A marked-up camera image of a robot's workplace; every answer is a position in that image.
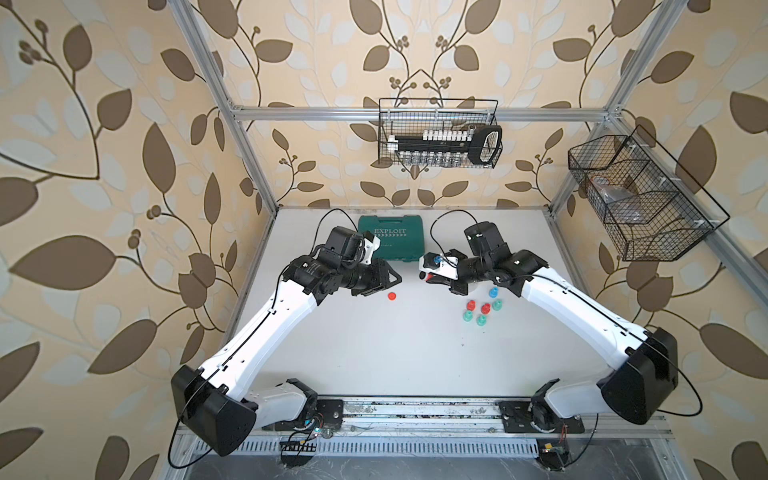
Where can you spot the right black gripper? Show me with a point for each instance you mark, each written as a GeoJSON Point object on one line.
{"type": "Point", "coordinates": [453, 285]}

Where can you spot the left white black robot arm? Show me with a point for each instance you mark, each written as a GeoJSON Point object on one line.
{"type": "Point", "coordinates": [212, 400]}

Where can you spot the right black wire basket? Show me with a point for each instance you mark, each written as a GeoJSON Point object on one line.
{"type": "Point", "coordinates": [679, 212]}

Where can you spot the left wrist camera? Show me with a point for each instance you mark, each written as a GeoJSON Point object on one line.
{"type": "Point", "coordinates": [345, 248]}

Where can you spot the centre black wire basket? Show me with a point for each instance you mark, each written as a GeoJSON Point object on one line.
{"type": "Point", "coordinates": [411, 116]}

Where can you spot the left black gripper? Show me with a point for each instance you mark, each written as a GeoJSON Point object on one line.
{"type": "Point", "coordinates": [379, 278]}

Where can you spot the plastic bag in basket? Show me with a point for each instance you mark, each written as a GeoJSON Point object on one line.
{"type": "Point", "coordinates": [621, 204]}

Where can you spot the black white tool in basket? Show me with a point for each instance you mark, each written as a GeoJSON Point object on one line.
{"type": "Point", "coordinates": [476, 147]}

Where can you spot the black wire basket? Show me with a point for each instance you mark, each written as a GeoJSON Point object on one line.
{"type": "Point", "coordinates": [411, 116]}
{"type": "Point", "coordinates": [679, 212]}

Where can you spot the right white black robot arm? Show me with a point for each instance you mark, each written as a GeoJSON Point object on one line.
{"type": "Point", "coordinates": [641, 367]}

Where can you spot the green plastic tool case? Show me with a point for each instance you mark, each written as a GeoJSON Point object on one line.
{"type": "Point", "coordinates": [401, 237]}

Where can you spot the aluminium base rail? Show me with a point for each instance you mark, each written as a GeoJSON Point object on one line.
{"type": "Point", "coordinates": [438, 427]}

